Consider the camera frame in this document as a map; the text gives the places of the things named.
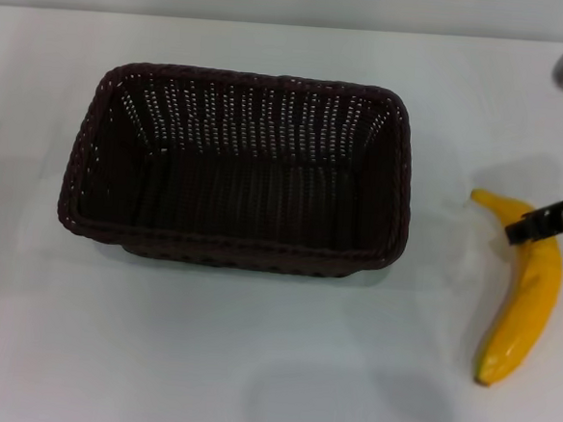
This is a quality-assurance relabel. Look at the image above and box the yellow banana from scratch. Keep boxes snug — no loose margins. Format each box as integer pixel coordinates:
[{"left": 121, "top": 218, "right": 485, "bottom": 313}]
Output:
[{"left": 457, "top": 187, "right": 563, "bottom": 391}]

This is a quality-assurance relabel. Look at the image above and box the dark brown woven basket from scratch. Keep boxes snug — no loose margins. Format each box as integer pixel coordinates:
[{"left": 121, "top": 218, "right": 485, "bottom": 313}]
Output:
[{"left": 52, "top": 57, "right": 423, "bottom": 282}]

